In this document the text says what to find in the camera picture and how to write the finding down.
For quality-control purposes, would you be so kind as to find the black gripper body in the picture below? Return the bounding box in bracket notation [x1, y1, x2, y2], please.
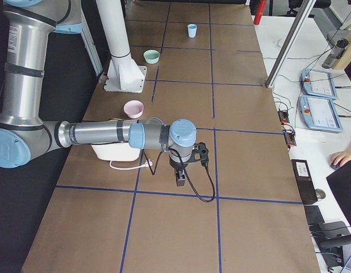
[169, 155, 187, 177]

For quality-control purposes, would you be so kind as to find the light blue plastic cup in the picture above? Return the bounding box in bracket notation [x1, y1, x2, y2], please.
[187, 23, 198, 38]

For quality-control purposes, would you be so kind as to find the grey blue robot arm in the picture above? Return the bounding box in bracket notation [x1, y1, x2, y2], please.
[0, 1, 200, 185]

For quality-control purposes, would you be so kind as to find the person's hand on mouse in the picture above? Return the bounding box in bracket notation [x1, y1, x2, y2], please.
[331, 147, 351, 167]

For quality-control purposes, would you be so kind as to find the white toaster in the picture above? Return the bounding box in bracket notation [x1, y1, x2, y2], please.
[91, 143, 140, 162]

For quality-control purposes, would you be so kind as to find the pink bowl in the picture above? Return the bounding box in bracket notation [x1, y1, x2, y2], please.
[123, 100, 144, 119]

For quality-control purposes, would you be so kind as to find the white pole with base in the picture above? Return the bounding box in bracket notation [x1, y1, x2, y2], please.
[96, 0, 147, 93]

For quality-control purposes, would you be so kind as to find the green bowl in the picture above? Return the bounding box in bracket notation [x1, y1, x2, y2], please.
[143, 49, 160, 64]

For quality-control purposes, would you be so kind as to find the lower small electronics board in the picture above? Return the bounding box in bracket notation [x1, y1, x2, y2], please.
[283, 129, 296, 148]

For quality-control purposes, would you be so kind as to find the small electronics board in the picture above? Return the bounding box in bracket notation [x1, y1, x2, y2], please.
[283, 129, 296, 148]
[278, 110, 290, 125]

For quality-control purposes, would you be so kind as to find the upper small electronics board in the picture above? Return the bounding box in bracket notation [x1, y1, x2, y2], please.
[278, 110, 290, 125]

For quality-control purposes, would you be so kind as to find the black rectangular box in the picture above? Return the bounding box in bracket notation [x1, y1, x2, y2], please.
[291, 159, 317, 205]

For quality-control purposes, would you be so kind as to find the lower teach pendant tablet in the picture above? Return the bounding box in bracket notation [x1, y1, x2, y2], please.
[299, 95, 343, 133]

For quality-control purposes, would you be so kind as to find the teach pendant tablet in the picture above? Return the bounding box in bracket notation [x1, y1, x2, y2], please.
[299, 95, 343, 133]
[301, 68, 337, 100]

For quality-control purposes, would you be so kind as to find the black computer mouse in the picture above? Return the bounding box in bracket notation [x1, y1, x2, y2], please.
[330, 163, 340, 170]

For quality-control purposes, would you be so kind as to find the black laptop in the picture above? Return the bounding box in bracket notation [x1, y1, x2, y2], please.
[327, 162, 351, 225]

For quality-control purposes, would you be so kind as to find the upper teach pendant tablet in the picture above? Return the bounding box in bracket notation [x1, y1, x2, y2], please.
[301, 68, 337, 100]

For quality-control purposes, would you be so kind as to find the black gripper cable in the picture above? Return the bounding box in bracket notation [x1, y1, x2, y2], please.
[141, 147, 216, 203]

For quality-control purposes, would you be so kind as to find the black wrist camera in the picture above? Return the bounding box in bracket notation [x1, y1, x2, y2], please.
[192, 142, 209, 168]

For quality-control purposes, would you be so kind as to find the white toaster power cable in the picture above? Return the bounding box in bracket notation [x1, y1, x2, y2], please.
[109, 159, 154, 171]

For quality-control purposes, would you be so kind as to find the aluminium frame post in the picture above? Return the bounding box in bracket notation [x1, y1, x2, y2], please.
[265, 0, 316, 88]

